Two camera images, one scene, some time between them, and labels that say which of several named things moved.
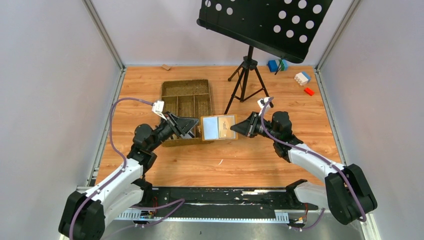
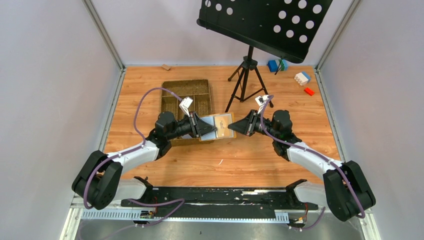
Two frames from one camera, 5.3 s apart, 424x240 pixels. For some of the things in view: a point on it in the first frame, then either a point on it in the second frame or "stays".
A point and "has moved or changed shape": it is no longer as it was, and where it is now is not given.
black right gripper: [252, 126] stays
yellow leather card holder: [216, 128] stays
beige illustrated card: [224, 125] has moved or changed shape
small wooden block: [166, 66] stays
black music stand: [285, 28] stays
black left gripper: [176, 125] to [194, 125]
